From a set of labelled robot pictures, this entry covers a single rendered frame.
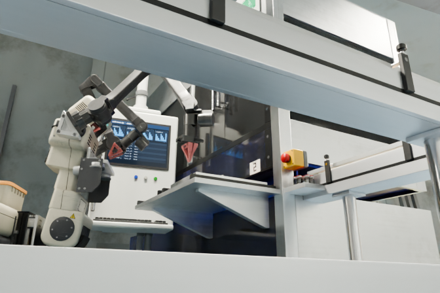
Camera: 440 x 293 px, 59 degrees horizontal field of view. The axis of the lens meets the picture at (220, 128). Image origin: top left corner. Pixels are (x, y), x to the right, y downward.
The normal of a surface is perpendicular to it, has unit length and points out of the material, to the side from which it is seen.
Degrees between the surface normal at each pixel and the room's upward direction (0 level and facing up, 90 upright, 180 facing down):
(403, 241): 90
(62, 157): 90
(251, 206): 90
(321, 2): 90
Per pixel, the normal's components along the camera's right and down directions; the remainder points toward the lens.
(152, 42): -0.01, 0.93
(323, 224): 0.50, -0.32
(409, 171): -0.87, -0.19
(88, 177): 0.11, -0.37
